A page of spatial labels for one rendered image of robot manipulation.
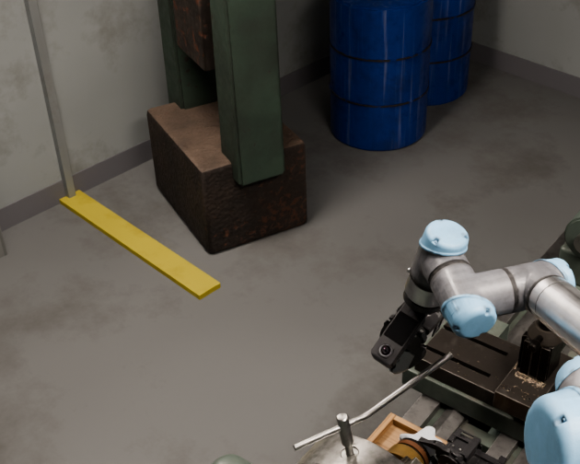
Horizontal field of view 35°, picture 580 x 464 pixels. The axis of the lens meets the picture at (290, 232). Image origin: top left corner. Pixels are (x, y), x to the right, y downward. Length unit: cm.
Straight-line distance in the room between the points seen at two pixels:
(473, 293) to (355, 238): 285
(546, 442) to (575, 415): 5
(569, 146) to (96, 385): 281
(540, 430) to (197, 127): 332
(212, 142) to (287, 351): 106
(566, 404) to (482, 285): 39
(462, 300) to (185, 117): 308
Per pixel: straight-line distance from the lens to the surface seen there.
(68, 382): 373
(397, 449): 189
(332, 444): 176
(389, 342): 162
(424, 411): 231
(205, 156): 407
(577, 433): 113
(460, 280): 148
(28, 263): 438
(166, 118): 441
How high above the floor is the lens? 254
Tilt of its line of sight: 36 degrees down
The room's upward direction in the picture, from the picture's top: 2 degrees counter-clockwise
